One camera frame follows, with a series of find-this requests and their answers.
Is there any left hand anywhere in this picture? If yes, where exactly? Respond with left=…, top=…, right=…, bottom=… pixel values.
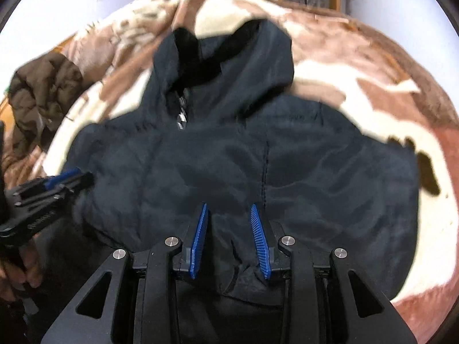
left=1, top=239, right=43, bottom=302

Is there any black hooded jacket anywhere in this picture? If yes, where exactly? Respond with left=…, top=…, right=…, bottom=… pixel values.
left=35, top=17, right=420, bottom=344

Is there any dark brown puffer jacket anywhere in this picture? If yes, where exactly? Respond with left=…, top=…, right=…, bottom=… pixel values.
left=8, top=51, right=83, bottom=158

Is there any brown and cream blanket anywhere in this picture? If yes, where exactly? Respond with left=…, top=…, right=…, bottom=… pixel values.
left=2, top=0, right=458, bottom=343

